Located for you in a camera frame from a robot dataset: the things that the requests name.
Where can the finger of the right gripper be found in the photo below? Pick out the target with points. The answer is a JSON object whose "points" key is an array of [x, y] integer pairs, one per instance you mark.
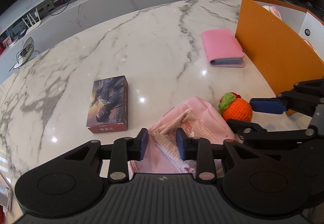
{"points": [[267, 105], [243, 128]]}

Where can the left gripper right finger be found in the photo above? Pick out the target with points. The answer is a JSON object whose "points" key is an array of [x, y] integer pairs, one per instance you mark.
{"points": [[197, 149]]}

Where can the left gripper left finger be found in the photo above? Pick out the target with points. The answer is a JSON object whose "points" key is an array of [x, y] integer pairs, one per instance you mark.
{"points": [[124, 150]]}

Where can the orange crochet fruit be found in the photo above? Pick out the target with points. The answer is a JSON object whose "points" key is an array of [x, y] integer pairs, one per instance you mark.
{"points": [[233, 106]]}

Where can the pink fabric pouch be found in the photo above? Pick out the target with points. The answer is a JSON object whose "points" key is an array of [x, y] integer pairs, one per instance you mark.
{"points": [[172, 141]]}

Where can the illustrated card box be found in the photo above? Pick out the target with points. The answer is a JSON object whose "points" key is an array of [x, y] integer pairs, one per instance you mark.
{"points": [[108, 110]]}

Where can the pink card wallet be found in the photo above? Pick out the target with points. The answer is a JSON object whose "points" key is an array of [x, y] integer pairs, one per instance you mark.
{"points": [[222, 48]]}

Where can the crochet white pink bunny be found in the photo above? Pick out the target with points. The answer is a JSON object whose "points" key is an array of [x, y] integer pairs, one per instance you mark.
{"points": [[273, 10]]}

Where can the orange cardboard box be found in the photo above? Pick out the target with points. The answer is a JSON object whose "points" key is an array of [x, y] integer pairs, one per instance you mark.
{"points": [[285, 51]]}

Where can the small desk fan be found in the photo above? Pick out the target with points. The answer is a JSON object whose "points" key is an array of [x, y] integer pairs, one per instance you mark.
{"points": [[27, 53]]}

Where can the white wifi router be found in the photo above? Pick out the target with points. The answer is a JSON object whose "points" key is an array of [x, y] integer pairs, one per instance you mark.
{"points": [[32, 20]]}

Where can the white marble tv console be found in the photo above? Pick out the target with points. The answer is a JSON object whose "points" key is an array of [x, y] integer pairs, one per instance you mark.
{"points": [[77, 16]]}

